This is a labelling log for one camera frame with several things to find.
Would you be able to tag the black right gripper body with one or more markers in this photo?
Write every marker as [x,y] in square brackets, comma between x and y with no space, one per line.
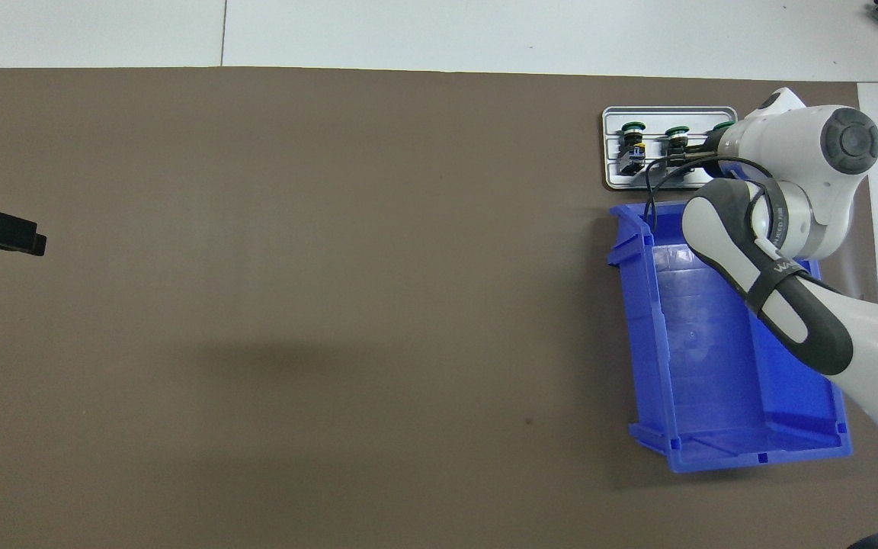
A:
[716,145]

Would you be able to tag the green push button switch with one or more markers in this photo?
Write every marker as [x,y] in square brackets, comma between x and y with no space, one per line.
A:
[724,125]
[632,145]
[675,136]

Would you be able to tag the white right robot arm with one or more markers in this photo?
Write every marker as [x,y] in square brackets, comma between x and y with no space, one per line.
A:
[812,152]

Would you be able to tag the grey metal tray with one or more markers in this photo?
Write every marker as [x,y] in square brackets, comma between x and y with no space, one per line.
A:
[656,114]

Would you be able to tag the blue plastic storage bin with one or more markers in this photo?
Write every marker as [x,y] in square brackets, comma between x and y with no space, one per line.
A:
[713,396]

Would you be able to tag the brown paper table mat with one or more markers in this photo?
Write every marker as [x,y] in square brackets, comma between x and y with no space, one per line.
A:
[332,305]

